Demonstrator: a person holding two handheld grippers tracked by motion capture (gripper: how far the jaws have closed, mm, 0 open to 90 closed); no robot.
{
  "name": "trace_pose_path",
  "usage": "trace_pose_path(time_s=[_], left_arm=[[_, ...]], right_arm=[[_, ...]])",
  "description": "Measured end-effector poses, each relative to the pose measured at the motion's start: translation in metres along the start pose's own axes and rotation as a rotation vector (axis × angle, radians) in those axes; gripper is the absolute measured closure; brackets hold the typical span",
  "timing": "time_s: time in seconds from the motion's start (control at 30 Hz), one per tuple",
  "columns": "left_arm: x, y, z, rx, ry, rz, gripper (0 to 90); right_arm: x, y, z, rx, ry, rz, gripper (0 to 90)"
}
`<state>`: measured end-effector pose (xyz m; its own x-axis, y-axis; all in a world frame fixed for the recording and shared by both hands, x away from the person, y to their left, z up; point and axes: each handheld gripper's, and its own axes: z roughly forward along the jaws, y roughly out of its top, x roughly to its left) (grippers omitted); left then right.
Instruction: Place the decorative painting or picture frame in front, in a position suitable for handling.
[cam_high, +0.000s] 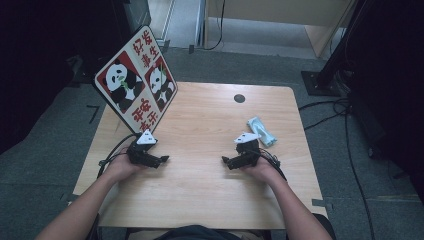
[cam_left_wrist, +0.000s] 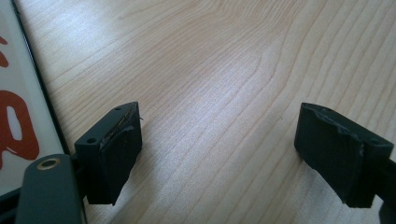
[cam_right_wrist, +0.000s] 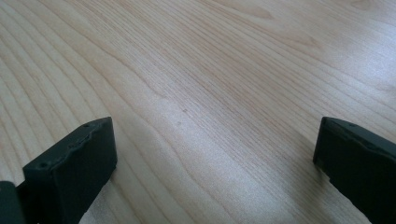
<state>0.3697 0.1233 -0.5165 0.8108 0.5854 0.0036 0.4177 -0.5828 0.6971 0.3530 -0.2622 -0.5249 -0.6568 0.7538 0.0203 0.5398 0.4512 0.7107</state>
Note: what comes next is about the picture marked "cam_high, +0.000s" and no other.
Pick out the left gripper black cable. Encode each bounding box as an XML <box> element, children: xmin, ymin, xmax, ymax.
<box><xmin>96</xmin><ymin>133</ymin><xmax>141</xmax><ymax>179</ymax></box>

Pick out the light wooden cabinet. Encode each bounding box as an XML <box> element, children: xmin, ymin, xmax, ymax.
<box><xmin>203</xmin><ymin>0</ymin><xmax>355</xmax><ymax>60</ymax></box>

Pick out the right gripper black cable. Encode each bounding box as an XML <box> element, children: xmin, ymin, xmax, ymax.
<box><xmin>259</xmin><ymin>148</ymin><xmax>288</xmax><ymax>182</ymax></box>

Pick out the black floor cable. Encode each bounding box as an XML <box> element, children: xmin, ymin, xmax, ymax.
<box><xmin>342</xmin><ymin>111</ymin><xmax>378</xmax><ymax>240</ymax></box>
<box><xmin>298</xmin><ymin>97</ymin><xmax>352</xmax><ymax>132</ymax></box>

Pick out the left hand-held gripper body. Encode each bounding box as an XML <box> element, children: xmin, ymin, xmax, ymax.
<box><xmin>126</xmin><ymin>129</ymin><xmax>161</xmax><ymax>169</ymax></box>

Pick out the thin black hanging cable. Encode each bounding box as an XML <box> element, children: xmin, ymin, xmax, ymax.
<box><xmin>202</xmin><ymin>0</ymin><xmax>226</xmax><ymax>52</ymax></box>

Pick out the person's dark blue clothing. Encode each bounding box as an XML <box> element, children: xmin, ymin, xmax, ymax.
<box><xmin>153</xmin><ymin>224</ymin><xmax>242</xmax><ymax>240</ymax></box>

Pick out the person's left hand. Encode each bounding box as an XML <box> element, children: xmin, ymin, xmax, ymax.
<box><xmin>105</xmin><ymin>149</ymin><xmax>146</xmax><ymax>183</ymax></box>

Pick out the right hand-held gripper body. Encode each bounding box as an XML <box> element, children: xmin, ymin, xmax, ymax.
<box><xmin>234</xmin><ymin>132</ymin><xmax>263</xmax><ymax>168</ymax></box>

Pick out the panda print sign board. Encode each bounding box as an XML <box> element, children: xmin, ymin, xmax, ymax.
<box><xmin>94</xmin><ymin>24</ymin><xmax>179</xmax><ymax>135</ymax></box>

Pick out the person's right hand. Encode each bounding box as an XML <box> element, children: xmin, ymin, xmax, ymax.
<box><xmin>241</xmin><ymin>157</ymin><xmax>285</xmax><ymax>185</ymax></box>

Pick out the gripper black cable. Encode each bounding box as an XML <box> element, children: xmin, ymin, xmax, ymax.
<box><xmin>96</xmin><ymin>133</ymin><xmax>141</xmax><ymax>179</ymax></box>
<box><xmin>259</xmin><ymin>148</ymin><xmax>288</xmax><ymax>182</ymax></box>

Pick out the light blue textured cloth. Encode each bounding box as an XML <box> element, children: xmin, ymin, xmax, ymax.
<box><xmin>246</xmin><ymin>115</ymin><xmax>278</xmax><ymax>148</ymax></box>

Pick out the black metal stand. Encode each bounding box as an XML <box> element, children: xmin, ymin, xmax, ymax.
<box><xmin>301</xmin><ymin>0</ymin><xmax>371</xmax><ymax>98</ymax></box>

